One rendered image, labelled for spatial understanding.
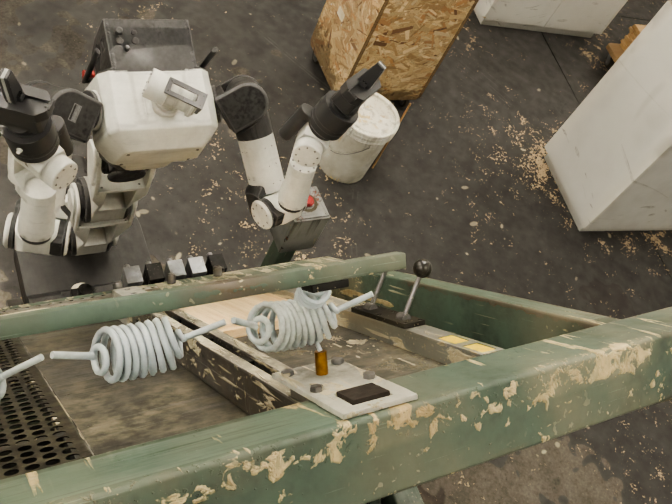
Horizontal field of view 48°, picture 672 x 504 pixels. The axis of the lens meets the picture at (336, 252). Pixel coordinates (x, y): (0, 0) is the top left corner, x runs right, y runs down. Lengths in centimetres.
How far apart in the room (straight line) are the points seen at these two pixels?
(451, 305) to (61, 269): 159
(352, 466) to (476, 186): 324
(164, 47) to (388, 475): 122
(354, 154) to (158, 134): 182
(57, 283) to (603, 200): 262
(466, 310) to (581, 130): 262
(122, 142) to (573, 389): 112
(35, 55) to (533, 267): 254
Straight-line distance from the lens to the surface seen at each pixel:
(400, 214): 366
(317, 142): 170
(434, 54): 390
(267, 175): 189
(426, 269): 147
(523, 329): 154
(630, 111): 397
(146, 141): 176
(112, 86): 177
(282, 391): 105
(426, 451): 91
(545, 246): 401
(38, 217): 164
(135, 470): 79
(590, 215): 412
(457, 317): 170
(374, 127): 343
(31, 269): 286
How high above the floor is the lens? 261
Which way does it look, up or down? 50 degrees down
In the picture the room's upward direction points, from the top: 32 degrees clockwise
